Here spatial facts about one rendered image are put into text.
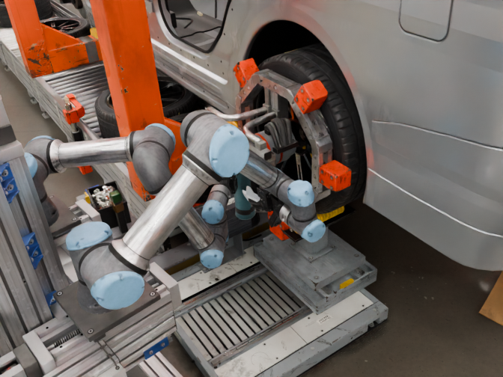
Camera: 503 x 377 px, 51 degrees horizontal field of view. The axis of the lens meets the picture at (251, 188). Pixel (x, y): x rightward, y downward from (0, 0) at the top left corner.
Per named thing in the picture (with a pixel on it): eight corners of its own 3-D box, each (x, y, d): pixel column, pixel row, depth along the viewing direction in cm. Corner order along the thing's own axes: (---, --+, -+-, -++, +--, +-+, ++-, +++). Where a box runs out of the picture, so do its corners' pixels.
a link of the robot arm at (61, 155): (5, 156, 175) (164, 140, 167) (25, 135, 187) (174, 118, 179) (19, 186, 181) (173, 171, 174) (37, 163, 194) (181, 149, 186)
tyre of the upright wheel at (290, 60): (412, 86, 179) (293, 17, 220) (360, 105, 169) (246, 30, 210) (377, 224, 223) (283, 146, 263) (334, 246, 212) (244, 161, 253)
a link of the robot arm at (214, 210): (201, 226, 188) (198, 206, 184) (209, 208, 197) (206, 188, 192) (223, 227, 187) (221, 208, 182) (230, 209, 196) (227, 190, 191)
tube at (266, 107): (272, 114, 201) (271, 89, 196) (229, 130, 193) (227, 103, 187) (246, 100, 214) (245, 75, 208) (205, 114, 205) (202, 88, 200)
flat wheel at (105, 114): (81, 138, 349) (72, 105, 336) (148, 99, 394) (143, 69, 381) (156, 161, 317) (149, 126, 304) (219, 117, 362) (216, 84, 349)
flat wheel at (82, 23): (108, 41, 516) (102, 16, 502) (71, 66, 464) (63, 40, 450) (49, 39, 533) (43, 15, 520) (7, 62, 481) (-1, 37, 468)
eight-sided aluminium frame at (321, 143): (330, 227, 206) (334, 99, 176) (317, 234, 203) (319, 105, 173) (252, 170, 245) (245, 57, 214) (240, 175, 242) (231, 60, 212)
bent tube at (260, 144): (305, 133, 187) (305, 106, 182) (260, 151, 179) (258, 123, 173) (275, 117, 200) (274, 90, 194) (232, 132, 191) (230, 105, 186)
